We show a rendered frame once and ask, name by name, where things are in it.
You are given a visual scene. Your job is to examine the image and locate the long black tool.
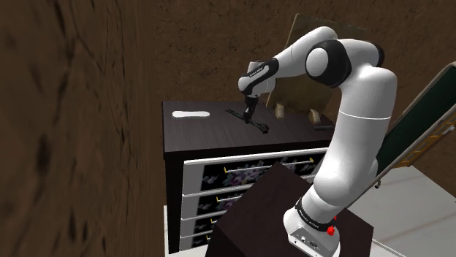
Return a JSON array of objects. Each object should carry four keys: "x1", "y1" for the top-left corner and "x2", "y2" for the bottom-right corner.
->
[{"x1": 225, "y1": 107, "x2": 270, "y2": 135}]

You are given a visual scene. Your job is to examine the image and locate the dark chest of drawers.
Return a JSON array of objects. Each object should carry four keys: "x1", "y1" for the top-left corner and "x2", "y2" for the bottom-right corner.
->
[{"x1": 161, "y1": 99, "x2": 336, "y2": 255}]

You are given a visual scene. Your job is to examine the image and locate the standing mirror with wooden feet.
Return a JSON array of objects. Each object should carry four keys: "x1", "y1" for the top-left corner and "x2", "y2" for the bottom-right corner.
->
[{"x1": 265, "y1": 13, "x2": 368, "y2": 124}]

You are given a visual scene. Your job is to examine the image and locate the white flat oblong object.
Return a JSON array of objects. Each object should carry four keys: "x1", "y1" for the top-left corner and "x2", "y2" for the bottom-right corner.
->
[{"x1": 172, "y1": 110, "x2": 211, "y2": 120}]

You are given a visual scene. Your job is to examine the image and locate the dark robot stand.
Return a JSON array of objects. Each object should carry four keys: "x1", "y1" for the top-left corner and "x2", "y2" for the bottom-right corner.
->
[{"x1": 205, "y1": 161, "x2": 375, "y2": 257}]

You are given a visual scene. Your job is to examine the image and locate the green board with wooden frame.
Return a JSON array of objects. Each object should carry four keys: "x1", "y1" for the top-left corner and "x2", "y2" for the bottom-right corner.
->
[{"x1": 347, "y1": 61, "x2": 456, "y2": 210}]

